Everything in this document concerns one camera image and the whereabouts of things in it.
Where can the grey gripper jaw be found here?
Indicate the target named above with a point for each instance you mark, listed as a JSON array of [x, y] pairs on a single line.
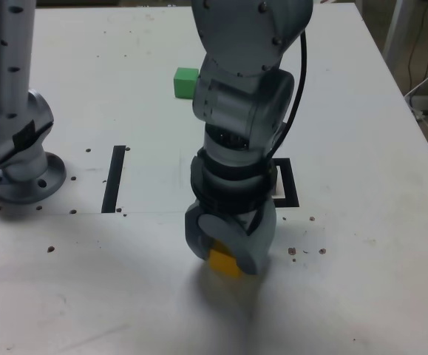
[[193, 236], [250, 255]]

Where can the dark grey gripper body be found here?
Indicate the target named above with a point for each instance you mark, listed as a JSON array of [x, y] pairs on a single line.
[[247, 221]]

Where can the yellow cube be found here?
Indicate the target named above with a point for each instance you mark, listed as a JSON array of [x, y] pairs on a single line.
[[223, 264]]

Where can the green cube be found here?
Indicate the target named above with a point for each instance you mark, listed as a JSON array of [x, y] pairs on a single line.
[[183, 85]]

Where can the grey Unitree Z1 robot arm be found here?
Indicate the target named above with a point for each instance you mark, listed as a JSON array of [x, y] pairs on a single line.
[[243, 37]]

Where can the black tape square outline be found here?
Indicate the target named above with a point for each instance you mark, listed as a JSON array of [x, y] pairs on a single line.
[[291, 185]]

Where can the black tape strip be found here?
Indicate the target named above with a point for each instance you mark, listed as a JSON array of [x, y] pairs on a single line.
[[113, 181]]

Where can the white frame leg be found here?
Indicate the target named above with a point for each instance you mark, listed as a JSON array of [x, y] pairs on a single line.
[[393, 29]]

